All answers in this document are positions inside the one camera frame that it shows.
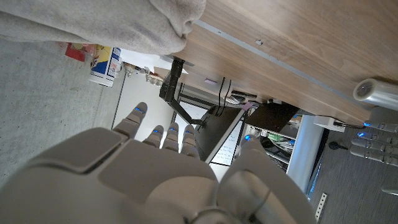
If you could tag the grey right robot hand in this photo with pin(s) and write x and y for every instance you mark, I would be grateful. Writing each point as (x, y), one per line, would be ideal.
(140, 180)

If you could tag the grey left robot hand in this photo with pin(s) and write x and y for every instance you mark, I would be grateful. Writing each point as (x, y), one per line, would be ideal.
(379, 154)

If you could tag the beige coat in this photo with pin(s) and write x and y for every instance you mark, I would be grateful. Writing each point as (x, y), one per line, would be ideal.
(93, 21)

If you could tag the silver metal tube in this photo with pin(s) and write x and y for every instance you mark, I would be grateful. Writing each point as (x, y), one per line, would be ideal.
(379, 93)

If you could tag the white power box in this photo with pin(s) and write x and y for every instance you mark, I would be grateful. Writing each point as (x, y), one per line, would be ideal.
(323, 122)

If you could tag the white shelf cabinet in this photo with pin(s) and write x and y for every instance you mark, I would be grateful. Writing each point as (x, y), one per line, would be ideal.
(306, 149)

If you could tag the computer monitor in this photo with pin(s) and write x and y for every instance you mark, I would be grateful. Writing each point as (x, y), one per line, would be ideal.
(214, 130)

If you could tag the white wipes canister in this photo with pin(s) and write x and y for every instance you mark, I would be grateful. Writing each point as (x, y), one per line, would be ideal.
(104, 67)

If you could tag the purple sticky note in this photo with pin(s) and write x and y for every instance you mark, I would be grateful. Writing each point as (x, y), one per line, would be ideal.
(211, 81)

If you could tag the pale note on monitor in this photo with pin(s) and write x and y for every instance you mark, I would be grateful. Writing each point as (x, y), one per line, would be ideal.
(247, 106)

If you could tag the red packet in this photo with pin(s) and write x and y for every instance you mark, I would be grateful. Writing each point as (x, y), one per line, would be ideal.
(74, 53)

